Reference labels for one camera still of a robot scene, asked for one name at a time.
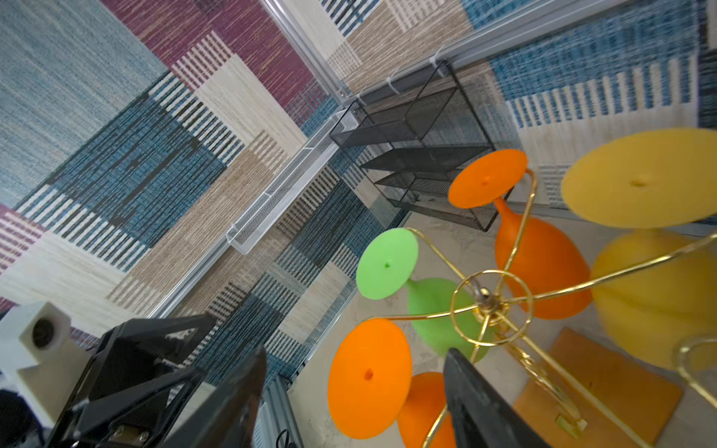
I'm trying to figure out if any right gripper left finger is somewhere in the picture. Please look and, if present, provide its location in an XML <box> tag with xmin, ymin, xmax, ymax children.
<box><xmin>161</xmin><ymin>345</ymin><xmax>267</xmax><ymax>448</ymax></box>

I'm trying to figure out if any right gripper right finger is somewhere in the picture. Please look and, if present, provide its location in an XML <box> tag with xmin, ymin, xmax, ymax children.
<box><xmin>444</xmin><ymin>348</ymin><xmax>548</xmax><ymax>448</ymax></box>

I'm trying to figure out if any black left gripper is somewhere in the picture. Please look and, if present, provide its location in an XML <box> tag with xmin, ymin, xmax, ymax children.
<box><xmin>44</xmin><ymin>313</ymin><xmax>217</xmax><ymax>447</ymax></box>

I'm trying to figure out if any yellow wine glass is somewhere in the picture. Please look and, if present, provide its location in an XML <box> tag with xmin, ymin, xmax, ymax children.
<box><xmin>561</xmin><ymin>128</ymin><xmax>716</xmax><ymax>370</ymax></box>

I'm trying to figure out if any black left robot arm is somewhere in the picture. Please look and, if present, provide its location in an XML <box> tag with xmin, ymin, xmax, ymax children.
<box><xmin>1</xmin><ymin>313</ymin><xmax>217</xmax><ymax>447</ymax></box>

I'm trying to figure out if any orange wooden rack base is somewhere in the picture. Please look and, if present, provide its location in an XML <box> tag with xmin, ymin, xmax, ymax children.
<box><xmin>513</xmin><ymin>328</ymin><xmax>683</xmax><ymax>447</ymax></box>

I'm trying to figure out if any green wine glass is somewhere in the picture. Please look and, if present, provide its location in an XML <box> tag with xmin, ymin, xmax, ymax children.
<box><xmin>357</xmin><ymin>228</ymin><xmax>495</xmax><ymax>362</ymax></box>

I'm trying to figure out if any front orange wine glass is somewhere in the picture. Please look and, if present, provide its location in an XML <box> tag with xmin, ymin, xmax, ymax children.
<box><xmin>327</xmin><ymin>318</ymin><xmax>456</xmax><ymax>447</ymax></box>

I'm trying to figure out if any orange wine glass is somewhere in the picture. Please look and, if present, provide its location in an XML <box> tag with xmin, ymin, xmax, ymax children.
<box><xmin>327</xmin><ymin>318</ymin><xmax>456</xmax><ymax>447</ymax></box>
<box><xmin>448</xmin><ymin>149</ymin><xmax>593</xmax><ymax>320</ymax></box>

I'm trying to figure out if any back orange wine glass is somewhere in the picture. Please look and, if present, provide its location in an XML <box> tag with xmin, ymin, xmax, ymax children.
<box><xmin>448</xmin><ymin>149</ymin><xmax>593</xmax><ymax>320</ymax></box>

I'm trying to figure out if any black mesh shelf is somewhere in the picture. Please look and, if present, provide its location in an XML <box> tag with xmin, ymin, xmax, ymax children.
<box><xmin>330</xmin><ymin>62</ymin><xmax>517</xmax><ymax>231</ymax></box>

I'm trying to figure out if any gold wire glass rack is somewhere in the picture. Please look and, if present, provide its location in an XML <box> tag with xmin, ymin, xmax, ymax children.
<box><xmin>386</xmin><ymin>168</ymin><xmax>716</xmax><ymax>447</ymax></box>

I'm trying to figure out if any white mesh wall basket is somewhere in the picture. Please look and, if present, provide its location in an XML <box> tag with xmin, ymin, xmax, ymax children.
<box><xmin>226</xmin><ymin>108</ymin><xmax>358</xmax><ymax>255</ymax></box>

